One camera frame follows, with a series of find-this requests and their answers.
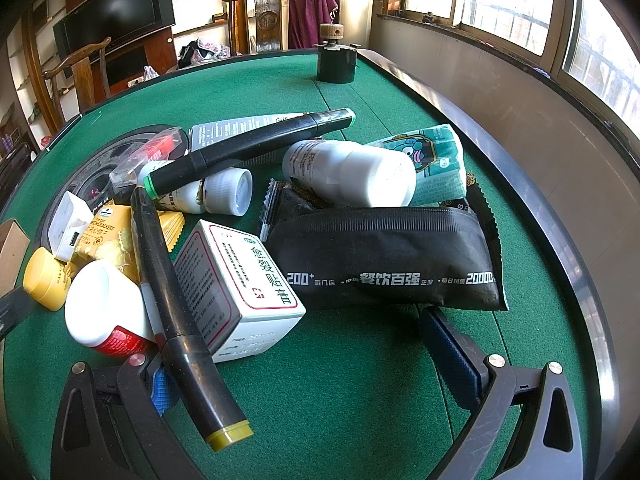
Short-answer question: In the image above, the yellow jar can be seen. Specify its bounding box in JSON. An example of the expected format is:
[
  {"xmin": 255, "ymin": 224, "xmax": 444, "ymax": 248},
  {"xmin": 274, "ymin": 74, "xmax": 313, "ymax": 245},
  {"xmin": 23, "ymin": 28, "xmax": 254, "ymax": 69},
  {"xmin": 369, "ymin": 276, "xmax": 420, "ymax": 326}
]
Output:
[{"xmin": 22, "ymin": 247, "xmax": 76, "ymax": 312}]

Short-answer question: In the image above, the black patterned foil packet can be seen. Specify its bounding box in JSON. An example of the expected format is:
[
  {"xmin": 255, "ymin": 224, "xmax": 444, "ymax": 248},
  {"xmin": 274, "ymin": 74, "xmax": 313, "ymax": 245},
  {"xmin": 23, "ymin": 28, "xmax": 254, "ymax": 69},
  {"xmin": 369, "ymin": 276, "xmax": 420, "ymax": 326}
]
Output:
[{"xmin": 452, "ymin": 170, "xmax": 503, "ymax": 281}]

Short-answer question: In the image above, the small white labelled bottle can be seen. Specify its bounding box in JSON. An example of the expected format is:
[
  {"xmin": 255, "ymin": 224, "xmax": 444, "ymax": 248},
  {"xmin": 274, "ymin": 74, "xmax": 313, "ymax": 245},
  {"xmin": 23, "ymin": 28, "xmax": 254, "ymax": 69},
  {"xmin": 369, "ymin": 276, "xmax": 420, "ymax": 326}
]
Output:
[{"xmin": 152, "ymin": 160, "xmax": 253, "ymax": 217}]

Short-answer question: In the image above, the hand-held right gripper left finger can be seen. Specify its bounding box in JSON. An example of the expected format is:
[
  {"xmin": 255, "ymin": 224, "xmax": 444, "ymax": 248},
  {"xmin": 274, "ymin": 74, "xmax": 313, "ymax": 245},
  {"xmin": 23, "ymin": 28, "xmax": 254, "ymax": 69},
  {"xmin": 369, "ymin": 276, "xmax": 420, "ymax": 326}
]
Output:
[{"xmin": 50, "ymin": 350, "xmax": 201, "ymax": 480}]

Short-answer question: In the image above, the round silver table console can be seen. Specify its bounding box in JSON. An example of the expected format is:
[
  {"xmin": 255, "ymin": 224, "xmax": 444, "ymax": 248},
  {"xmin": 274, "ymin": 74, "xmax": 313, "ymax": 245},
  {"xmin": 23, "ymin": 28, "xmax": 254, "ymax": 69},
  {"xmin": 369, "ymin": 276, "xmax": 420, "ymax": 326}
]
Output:
[{"xmin": 30, "ymin": 124, "xmax": 193, "ymax": 256}]

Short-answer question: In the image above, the maroon cloth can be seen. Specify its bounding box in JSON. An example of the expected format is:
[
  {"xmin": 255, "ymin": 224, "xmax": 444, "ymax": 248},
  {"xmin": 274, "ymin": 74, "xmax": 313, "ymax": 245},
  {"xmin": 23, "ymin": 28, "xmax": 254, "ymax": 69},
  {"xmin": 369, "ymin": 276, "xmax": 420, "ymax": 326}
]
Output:
[{"xmin": 285, "ymin": 0, "xmax": 340, "ymax": 50}]

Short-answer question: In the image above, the white medicine box red border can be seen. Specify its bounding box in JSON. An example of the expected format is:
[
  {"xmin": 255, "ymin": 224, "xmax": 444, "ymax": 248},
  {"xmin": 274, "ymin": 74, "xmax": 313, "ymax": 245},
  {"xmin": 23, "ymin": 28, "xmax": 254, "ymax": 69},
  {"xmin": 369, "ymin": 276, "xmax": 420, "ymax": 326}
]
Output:
[{"xmin": 172, "ymin": 219, "xmax": 307, "ymax": 365}]

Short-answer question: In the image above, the black bottle with wooden knob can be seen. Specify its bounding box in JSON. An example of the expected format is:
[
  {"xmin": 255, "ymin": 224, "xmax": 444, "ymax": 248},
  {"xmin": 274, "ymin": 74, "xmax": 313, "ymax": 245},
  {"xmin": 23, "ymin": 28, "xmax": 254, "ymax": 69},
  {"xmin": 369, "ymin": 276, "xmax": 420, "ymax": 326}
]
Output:
[{"xmin": 312, "ymin": 23, "xmax": 361, "ymax": 84}]

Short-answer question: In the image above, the silver foil packet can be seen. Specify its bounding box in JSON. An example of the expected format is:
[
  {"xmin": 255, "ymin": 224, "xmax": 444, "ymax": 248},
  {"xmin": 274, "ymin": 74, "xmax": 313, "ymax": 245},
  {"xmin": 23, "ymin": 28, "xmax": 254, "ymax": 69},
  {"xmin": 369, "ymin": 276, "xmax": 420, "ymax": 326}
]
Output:
[{"xmin": 259, "ymin": 178, "xmax": 286, "ymax": 221}]

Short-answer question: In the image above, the printed tissue pack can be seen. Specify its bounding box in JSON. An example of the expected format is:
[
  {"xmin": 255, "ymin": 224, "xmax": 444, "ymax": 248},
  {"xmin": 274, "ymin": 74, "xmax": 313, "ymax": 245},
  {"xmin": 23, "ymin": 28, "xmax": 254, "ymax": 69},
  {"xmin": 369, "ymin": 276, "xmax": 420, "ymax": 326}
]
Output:
[{"xmin": 365, "ymin": 122, "xmax": 468, "ymax": 207}]

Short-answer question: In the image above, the pile of clothes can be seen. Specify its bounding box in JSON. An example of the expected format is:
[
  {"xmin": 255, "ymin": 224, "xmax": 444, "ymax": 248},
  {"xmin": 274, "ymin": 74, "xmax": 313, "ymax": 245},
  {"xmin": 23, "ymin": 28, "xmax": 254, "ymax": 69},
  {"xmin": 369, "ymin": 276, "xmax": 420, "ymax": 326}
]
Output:
[{"xmin": 177, "ymin": 36, "xmax": 232, "ymax": 68}]

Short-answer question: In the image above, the black flat television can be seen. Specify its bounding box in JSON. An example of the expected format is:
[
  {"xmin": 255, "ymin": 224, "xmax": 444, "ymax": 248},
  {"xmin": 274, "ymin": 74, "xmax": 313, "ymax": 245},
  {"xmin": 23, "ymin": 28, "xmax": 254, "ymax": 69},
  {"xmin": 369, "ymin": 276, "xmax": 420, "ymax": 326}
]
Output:
[{"xmin": 52, "ymin": 0, "xmax": 177, "ymax": 61}]

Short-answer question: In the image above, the black marker with yellow caps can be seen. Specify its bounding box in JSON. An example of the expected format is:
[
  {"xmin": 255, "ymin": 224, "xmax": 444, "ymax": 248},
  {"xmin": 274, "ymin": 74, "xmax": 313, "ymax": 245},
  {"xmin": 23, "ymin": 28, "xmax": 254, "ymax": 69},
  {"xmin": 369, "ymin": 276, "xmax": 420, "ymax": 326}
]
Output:
[{"xmin": 130, "ymin": 186, "xmax": 255, "ymax": 453}]

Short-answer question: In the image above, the wooden armchair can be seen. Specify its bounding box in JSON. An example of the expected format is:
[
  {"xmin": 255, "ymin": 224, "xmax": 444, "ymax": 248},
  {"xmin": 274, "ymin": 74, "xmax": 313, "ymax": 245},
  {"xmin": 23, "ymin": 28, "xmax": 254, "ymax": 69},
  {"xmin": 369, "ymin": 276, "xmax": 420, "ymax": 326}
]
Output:
[
  {"xmin": 221, "ymin": 0, "xmax": 341, "ymax": 56},
  {"xmin": 42, "ymin": 36, "xmax": 113, "ymax": 131}
]

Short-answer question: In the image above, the long printed carton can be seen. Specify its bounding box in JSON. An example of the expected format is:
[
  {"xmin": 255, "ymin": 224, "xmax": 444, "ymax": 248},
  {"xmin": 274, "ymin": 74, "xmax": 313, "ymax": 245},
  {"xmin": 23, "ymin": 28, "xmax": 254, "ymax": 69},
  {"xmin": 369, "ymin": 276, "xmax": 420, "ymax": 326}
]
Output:
[{"xmin": 189, "ymin": 111, "xmax": 321, "ymax": 166}]

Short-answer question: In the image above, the red item in clear packet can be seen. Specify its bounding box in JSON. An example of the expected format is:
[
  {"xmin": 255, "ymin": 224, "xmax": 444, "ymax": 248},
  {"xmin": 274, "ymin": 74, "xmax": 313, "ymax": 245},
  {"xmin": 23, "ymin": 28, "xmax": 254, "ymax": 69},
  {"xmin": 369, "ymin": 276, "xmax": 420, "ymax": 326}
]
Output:
[{"xmin": 109, "ymin": 127, "xmax": 182, "ymax": 193}]

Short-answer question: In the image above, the large white plastic bottle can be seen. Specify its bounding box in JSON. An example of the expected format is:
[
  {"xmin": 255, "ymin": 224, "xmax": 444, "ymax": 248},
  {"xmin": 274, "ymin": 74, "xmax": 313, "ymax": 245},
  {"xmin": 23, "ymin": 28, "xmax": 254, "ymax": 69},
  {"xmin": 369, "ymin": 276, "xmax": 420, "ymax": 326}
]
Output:
[{"xmin": 281, "ymin": 139, "xmax": 418, "ymax": 208}]

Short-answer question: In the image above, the red white cup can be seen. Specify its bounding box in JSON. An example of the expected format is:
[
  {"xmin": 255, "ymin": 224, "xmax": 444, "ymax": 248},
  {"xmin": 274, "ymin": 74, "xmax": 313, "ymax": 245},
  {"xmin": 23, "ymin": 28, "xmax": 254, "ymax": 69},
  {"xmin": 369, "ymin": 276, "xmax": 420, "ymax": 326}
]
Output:
[{"xmin": 64, "ymin": 260, "xmax": 158, "ymax": 358}]

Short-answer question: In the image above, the yellow cracker packet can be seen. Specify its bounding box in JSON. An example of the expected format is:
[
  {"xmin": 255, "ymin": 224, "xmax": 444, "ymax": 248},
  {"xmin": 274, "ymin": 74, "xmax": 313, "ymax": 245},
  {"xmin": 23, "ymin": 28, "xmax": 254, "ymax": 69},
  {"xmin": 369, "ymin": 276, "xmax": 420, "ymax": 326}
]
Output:
[{"xmin": 67, "ymin": 200, "xmax": 187, "ymax": 286}]

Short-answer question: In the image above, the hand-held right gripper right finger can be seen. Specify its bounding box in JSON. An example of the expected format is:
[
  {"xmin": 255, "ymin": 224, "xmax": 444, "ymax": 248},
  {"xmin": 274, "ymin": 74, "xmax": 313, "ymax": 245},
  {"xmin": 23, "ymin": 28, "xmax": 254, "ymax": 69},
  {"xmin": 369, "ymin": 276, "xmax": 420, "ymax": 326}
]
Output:
[{"xmin": 419, "ymin": 306, "xmax": 586, "ymax": 480}]

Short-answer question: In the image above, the cardboard box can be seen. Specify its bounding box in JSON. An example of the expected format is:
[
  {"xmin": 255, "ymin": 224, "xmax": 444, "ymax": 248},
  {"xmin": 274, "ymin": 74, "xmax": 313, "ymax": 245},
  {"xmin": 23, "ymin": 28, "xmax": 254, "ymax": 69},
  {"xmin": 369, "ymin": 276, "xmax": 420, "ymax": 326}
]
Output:
[{"xmin": 0, "ymin": 217, "xmax": 32, "ymax": 301}]

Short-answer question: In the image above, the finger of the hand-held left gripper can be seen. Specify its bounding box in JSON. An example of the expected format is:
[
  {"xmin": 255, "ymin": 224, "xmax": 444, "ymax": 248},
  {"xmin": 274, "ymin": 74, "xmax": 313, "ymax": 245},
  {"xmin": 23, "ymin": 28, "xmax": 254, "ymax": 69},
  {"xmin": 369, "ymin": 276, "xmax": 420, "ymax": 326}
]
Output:
[{"xmin": 0, "ymin": 287, "xmax": 36, "ymax": 341}]

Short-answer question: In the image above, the white square tin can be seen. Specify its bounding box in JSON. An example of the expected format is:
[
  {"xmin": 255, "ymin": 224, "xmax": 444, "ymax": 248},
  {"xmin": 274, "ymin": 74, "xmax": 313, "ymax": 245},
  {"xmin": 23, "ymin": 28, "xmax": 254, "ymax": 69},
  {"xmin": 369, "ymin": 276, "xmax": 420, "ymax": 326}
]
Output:
[{"xmin": 47, "ymin": 190, "xmax": 96, "ymax": 263}]

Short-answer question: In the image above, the dark cylinder bottle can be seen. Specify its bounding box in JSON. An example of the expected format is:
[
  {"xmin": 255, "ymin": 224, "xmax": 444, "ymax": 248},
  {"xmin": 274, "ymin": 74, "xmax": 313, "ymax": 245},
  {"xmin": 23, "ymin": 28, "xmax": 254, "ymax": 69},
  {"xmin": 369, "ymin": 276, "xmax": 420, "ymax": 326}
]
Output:
[{"xmin": 142, "ymin": 107, "xmax": 357, "ymax": 201}]

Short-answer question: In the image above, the black pouch with white print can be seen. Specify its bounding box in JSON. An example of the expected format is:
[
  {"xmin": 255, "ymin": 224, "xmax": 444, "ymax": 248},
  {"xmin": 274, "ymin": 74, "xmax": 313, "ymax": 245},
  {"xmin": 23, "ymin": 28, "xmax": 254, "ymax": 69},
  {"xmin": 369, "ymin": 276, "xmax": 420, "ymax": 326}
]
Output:
[{"xmin": 265, "ymin": 187, "xmax": 510, "ymax": 313}]

